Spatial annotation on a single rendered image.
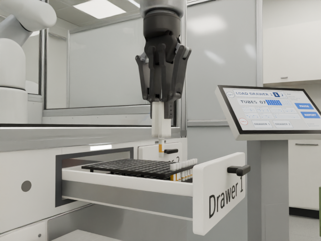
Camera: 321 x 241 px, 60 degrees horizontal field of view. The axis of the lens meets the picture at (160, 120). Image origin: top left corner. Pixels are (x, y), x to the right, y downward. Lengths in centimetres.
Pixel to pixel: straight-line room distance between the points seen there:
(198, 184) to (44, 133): 34
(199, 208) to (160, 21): 34
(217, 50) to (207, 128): 63
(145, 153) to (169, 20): 47
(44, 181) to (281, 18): 407
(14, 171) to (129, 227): 43
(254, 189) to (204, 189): 103
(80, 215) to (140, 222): 27
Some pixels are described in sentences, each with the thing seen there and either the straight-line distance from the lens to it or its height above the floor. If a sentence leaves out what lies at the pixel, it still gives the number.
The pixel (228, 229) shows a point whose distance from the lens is 236.
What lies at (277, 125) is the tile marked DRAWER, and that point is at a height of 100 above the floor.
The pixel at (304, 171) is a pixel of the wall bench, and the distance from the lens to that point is 345.
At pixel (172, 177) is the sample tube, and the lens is 59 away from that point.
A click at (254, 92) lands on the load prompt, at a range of 147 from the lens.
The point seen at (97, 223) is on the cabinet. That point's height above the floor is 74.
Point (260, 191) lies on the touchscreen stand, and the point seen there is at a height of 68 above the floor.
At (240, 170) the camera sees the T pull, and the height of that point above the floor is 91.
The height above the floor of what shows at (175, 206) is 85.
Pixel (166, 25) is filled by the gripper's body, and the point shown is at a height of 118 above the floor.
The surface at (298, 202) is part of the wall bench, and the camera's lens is 352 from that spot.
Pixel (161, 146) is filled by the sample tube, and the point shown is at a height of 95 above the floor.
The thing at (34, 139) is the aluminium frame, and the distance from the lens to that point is 62.
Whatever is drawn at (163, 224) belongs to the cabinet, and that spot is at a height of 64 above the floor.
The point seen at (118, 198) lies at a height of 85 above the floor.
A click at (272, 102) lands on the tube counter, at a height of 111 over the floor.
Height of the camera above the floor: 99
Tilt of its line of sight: 1 degrees up
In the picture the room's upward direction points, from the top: straight up
